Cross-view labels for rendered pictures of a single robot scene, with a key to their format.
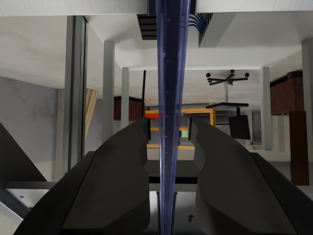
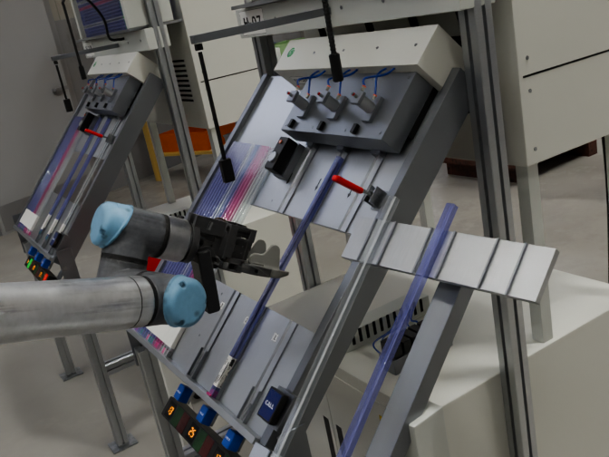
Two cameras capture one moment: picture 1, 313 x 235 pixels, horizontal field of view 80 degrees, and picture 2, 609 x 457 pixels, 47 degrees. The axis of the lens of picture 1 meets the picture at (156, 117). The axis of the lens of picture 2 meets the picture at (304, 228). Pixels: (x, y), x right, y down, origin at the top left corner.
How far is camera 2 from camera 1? 128 cm
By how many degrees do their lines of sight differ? 63
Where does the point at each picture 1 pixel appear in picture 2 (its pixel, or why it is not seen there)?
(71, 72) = (502, 306)
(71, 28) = (507, 362)
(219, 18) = (374, 316)
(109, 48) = (535, 329)
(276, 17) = not seen: hidden behind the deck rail
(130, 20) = (467, 348)
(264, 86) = (424, 215)
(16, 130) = not seen: outside the picture
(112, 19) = (480, 357)
